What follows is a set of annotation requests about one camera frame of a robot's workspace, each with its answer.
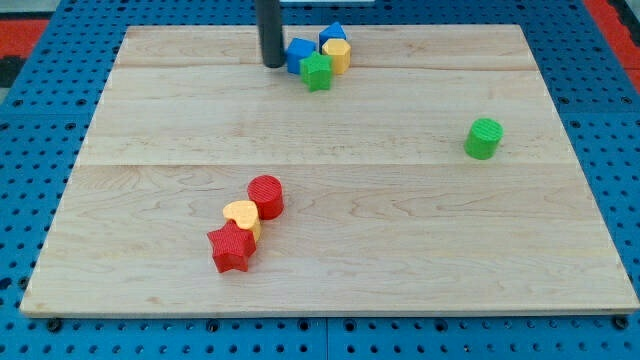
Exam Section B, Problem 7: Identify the wooden board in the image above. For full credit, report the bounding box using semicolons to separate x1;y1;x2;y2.
20;25;639;318

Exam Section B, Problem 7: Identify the red cylinder block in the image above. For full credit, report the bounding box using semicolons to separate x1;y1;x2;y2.
247;175;284;220

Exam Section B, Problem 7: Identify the yellow heart block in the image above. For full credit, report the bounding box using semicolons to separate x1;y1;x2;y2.
222;200;262;242

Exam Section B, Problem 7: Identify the green star block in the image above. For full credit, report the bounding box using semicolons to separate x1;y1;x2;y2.
300;52;332;92

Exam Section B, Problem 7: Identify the red star block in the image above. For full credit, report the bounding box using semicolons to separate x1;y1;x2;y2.
207;220;256;273

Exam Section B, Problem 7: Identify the yellow hexagon block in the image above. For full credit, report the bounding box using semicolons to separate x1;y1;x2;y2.
322;38;351;75

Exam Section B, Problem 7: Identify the blue cube block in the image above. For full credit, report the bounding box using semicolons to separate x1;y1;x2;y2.
285;38;316;75

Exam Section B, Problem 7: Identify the blue pentagon block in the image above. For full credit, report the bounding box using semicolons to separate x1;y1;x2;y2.
318;22;347;49

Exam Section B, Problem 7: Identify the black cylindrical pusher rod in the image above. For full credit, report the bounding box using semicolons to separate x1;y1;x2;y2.
254;0;286;68

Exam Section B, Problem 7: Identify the green cylinder block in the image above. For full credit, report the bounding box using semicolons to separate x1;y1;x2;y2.
464;118;504;160

